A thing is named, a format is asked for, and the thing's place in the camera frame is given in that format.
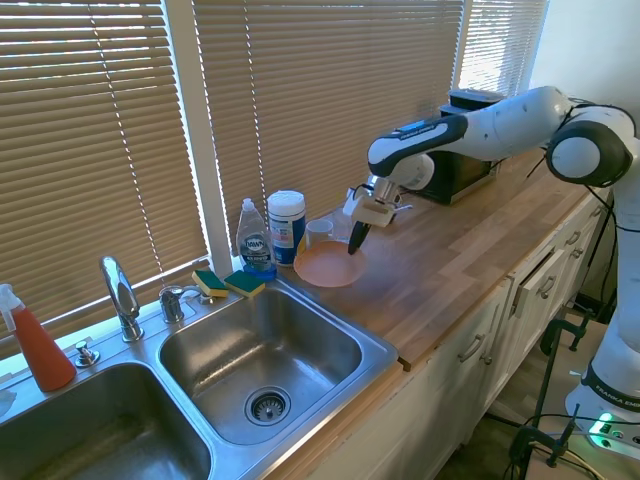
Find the wide beige window blind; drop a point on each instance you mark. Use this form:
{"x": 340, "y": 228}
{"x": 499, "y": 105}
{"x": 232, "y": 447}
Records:
{"x": 325, "y": 100}

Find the chrome sink sprayer knob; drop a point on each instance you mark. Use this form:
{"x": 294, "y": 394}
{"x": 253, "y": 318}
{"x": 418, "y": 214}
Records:
{"x": 87, "y": 354}

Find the Lysol wipes canister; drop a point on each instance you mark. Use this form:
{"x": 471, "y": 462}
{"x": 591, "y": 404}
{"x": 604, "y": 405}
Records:
{"x": 286, "y": 230}

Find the black clamp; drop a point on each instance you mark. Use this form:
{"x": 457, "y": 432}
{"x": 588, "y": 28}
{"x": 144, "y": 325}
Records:
{"x": 565, "y": 325}
{"x": 545, "y": 440}

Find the yellow green sponge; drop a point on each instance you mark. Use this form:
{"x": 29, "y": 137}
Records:
{"x": 210, "y": 284}
{"x": 245, "y": 284}

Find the white ceramic mug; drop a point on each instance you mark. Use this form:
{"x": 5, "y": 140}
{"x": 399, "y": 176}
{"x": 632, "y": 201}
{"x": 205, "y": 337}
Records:
{"x": 320, "y": 234}

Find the clear drinking glass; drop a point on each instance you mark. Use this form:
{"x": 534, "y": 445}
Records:
{"x": 342, "y": 225}

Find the black toaster oven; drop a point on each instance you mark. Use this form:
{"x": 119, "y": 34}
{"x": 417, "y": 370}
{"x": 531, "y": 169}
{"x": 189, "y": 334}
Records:
{"x": 460, "y": 170}

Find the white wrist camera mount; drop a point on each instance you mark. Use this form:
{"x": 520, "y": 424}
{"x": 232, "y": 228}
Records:
{"x": 354, "y": 201}

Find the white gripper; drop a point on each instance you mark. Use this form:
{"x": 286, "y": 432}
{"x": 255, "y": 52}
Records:
{"x": 376, "y": 211}

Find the narrow beige window blind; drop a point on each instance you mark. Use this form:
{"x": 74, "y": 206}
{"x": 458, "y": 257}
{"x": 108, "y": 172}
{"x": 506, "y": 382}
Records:
{"x": 500, "y": 45}

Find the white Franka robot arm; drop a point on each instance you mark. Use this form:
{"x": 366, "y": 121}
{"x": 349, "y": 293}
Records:
{"x": 505, "y": 125}

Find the clear dish soap bottle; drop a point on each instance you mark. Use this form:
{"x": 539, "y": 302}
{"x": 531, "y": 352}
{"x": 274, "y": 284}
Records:
{"x": 256, "y": 245}

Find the chrome faucet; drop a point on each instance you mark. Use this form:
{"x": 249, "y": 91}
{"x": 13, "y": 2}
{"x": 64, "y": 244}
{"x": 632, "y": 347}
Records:
{"x": 122, "y": 295}

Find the orange spray bottle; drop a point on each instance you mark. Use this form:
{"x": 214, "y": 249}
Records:
{"x": 42, "y": 345}

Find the stainless steel double sink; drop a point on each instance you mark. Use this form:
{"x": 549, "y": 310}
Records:
{"x": 260, "y": 345}

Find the beige window blind over sink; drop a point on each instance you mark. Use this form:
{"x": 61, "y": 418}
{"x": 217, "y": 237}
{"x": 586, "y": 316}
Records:
{"x": 90, "y": 150}

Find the orange plastic plate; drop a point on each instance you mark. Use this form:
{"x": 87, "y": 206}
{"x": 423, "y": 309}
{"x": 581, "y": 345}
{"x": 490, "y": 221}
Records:
{"x": 327, "y": 265}

